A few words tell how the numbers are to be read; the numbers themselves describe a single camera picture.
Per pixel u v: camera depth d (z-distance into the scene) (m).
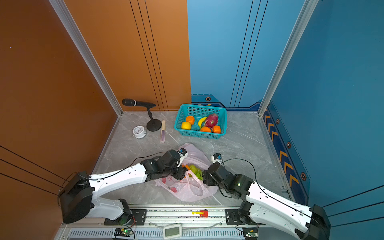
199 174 0.81
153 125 1.11
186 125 1.04
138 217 0.74
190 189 0.72
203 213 0.74
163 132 1.08
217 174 0.55
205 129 1.02
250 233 0.71
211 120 1.05
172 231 0.68
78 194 0.42
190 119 1.09
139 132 1.03
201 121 1.12
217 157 0.68
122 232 0.71
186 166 0.75
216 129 1.03
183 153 0.72
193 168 0.84
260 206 0.48
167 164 0.62
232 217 0.73
